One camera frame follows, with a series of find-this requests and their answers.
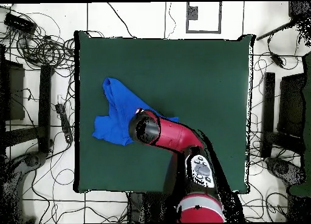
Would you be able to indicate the black box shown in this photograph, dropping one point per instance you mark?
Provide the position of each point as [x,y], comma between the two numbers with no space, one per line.
[291,105]
[14,92]

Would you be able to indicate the dark green table cloth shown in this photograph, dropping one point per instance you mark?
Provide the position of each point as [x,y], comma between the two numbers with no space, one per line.
[307,112]
[206,88]

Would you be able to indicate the black stand bar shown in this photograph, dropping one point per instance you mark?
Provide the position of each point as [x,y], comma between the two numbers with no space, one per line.
[44,107]
[268,107]

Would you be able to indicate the black power brick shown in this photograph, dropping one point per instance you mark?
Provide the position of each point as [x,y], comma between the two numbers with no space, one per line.
[19,23]

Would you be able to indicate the black rod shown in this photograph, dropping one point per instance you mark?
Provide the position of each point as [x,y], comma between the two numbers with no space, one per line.
[274,31]

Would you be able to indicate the grey stand foot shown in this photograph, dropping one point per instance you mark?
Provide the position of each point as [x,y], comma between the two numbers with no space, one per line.
[34,159]
[281,168]

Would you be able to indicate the blue laundry item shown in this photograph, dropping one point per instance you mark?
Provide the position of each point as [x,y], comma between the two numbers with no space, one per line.
[116,117]

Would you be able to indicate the grey floor frame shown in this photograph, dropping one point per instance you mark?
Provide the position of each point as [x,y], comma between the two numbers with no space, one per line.
[187,17]

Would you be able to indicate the black power strip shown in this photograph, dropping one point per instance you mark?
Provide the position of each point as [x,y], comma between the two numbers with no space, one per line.
[65,124]

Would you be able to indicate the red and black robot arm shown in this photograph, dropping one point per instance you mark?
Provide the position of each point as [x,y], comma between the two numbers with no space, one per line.
[175,136]

